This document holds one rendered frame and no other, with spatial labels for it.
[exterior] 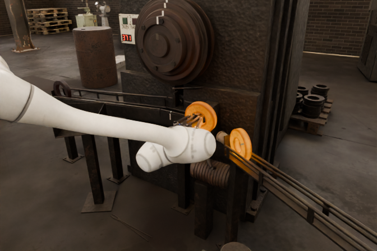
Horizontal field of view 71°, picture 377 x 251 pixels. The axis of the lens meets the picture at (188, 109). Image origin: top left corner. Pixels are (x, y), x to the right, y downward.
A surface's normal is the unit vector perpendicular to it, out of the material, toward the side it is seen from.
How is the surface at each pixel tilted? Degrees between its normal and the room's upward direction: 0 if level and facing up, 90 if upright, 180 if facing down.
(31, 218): 0
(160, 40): 90
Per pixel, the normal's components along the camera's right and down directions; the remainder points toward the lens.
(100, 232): 0.00, -0.91
